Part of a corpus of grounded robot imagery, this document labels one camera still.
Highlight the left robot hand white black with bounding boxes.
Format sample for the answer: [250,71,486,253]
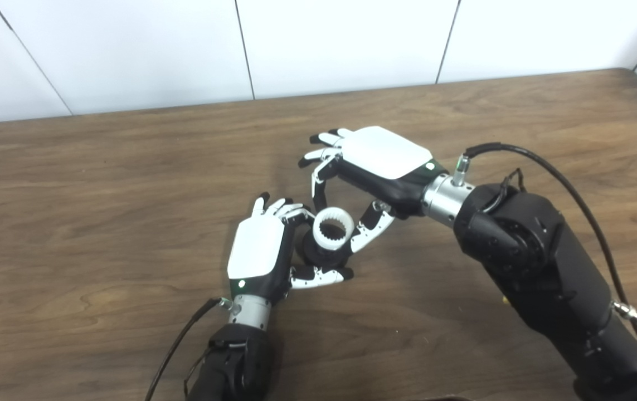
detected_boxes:
[227,192,354,306]

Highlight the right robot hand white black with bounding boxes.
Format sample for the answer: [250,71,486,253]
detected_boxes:
[298,126,436,254]

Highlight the round black part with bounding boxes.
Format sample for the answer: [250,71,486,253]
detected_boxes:
[300,228,352,269]

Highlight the white ring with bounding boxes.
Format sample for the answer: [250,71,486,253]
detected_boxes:
[313,207,351,249]

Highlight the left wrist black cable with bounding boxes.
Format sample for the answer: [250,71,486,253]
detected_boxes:
[144,298,241,401]

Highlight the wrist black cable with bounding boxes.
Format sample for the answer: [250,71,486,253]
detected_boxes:
[144,298,241,401]
[452,143,637,349]

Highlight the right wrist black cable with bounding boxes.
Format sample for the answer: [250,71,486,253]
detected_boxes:
[452,143,637,349]

